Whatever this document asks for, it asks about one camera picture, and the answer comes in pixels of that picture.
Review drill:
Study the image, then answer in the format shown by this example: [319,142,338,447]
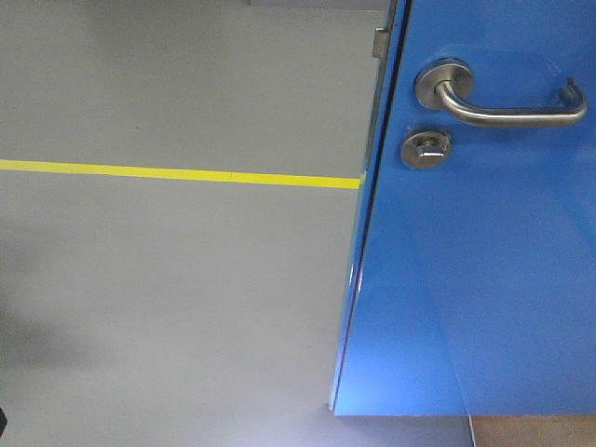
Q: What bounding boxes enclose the blue door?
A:
[333,1,595,416]

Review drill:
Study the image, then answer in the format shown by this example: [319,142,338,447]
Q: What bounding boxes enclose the door latch plate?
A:
[372,27,390,60]

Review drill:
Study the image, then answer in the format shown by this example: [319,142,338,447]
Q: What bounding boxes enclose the yellow floor tape line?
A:
[1,159,361,190]

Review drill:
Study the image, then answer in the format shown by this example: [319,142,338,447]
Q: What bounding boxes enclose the steel lock thumb turn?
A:
[400,129,452,169]

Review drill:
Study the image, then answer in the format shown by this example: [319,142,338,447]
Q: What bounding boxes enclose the plywood base platform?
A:
[470,414,595,446]

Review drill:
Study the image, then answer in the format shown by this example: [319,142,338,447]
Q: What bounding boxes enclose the black robot part left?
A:
[0,408,7,437]

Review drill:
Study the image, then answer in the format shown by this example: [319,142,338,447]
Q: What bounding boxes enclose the steel lever door handle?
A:
[413,58,589,129]

